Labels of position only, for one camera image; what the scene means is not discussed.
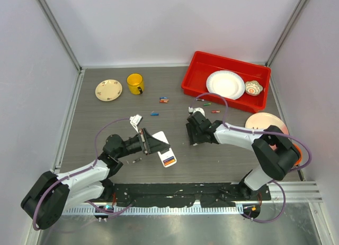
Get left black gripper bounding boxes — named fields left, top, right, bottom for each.
left=115, top=128, right=170, bottom=159

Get white remote control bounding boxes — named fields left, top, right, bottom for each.
left=152, top=131, right=177, bottom=168

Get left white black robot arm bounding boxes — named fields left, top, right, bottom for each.
left=21, top=128, right=171, bottom=230

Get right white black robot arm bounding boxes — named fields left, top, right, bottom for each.
left=186, top=111, right=301, bottom=200

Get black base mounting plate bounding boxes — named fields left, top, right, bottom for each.
left=91, top=183, right=271, bottom=208

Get white paper plate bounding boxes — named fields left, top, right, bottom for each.
left=206, top=70, right=245, bottom=100

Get pink white ceramic plate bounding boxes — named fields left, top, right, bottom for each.
left=245, top=112, right=289, bottom=134

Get red plastic bin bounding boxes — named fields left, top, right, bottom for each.
left=181, top=51, right=271, bottom=113

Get yellow mug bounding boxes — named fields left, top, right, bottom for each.
left=127, top=73, right=145, bottom=95

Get small patterned ceramic bowl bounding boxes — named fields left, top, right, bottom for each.
left=245, top=80, right=263, bottom=96

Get cream floral plate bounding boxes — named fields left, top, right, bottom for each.
left=95, top=79, right=122, bottom=102

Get orange plastic bowl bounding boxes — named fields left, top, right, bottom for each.
left=293, top=143, right=302, bottom=167

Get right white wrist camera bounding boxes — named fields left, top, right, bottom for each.
left=188, top=106, right=206, bottom=118

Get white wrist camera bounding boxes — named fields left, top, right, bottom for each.
left=129, top=114, right=143, bottom=133
left=188, top=106, right=206, bottom=118

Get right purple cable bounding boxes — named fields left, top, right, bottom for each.
left=190, top=93, right=313, bottom=223

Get purple cable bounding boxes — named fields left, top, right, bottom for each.
left=32, top=117, right=133, bottom=231
left=190, top=93, right=313, bottom=223

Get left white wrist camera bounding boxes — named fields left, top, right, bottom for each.
left=129, top=114, right=143, bottom=133

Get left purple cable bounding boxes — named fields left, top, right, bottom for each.
left=32, top=117, right=133, bottom=231

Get white slotted cable duct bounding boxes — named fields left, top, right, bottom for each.
left=63, top=203, right=243, bottom=216

